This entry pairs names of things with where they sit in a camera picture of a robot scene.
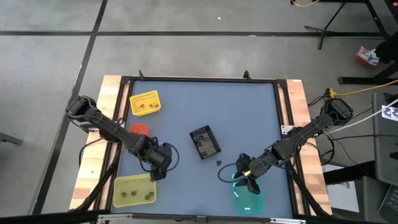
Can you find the black stand base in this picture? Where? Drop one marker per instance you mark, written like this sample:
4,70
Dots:
357,80

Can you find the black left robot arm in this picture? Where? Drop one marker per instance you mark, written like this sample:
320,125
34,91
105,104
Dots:
109,126

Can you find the grey desk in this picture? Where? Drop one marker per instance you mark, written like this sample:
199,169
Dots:
385,149

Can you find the black light stand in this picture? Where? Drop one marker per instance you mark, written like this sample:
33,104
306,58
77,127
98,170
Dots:
325,31

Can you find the yellow slotted plastic basket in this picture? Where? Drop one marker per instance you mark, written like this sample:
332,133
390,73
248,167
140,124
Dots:
136,109

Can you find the grey storage box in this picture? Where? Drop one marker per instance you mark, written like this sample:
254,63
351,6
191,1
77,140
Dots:
342,199

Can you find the teal plastic bin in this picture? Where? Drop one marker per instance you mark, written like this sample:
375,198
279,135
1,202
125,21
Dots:
252,205

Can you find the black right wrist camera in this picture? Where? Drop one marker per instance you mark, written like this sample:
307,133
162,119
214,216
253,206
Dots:
253,186

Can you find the black slotted plastic basket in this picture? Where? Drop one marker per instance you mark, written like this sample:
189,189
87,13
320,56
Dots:
209,144

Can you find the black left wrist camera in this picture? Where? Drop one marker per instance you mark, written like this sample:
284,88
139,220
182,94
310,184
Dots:
158,175

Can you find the grey stand foot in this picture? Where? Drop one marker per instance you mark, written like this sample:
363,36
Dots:
9,138

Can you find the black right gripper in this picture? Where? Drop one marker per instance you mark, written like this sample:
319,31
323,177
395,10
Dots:
253,166

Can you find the orange round plastic bowl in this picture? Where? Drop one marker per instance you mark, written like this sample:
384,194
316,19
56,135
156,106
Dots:
140,128

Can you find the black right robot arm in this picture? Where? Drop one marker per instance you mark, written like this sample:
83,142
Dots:
304,135

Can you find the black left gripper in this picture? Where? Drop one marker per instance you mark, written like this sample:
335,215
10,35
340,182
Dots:
159,155

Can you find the yellow-green translucent plastic bin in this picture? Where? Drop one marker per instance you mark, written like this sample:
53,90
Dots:
133,199

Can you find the white marker paper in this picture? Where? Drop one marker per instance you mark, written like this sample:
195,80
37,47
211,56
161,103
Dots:
391,112

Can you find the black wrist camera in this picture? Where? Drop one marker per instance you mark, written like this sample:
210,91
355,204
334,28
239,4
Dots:
253,186
158,175

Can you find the dark keyboard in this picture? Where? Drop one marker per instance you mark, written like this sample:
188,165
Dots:
390,202

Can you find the black plastic spider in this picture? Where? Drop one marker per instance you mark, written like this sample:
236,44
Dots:
218,162
204,153

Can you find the person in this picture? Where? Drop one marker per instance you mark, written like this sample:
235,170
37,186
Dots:
387,49

